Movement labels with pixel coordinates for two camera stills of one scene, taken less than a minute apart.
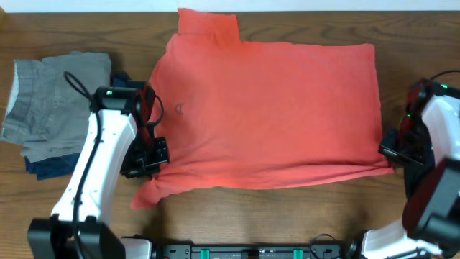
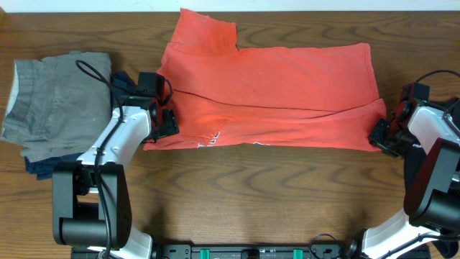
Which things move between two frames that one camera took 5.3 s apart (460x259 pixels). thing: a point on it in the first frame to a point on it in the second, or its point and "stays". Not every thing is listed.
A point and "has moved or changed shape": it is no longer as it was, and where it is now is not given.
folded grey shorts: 49,102 stays
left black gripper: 152,167 to 171,126
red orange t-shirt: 240,113 has moved or changed shape
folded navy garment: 50,167 stays
